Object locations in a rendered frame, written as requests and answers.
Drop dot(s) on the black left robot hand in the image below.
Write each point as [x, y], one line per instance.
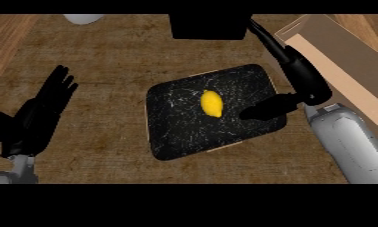
[38, 114]

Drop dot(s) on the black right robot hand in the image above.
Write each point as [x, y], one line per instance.
[305, 77]

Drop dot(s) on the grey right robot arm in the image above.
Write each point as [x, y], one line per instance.
[345, 144]

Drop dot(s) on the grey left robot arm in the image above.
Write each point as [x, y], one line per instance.
[21, 170]

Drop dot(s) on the brown cardboard box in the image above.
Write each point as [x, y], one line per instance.
[334, 61]

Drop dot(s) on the yellow lemon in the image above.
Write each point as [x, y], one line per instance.
[212, 103]

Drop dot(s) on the black speckled tray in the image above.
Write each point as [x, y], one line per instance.
[212, 114]

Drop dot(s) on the black box-shaped appliance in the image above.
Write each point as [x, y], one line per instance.
[209, 26]

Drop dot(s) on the white rounded object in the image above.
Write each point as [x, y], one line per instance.
[83, 18]

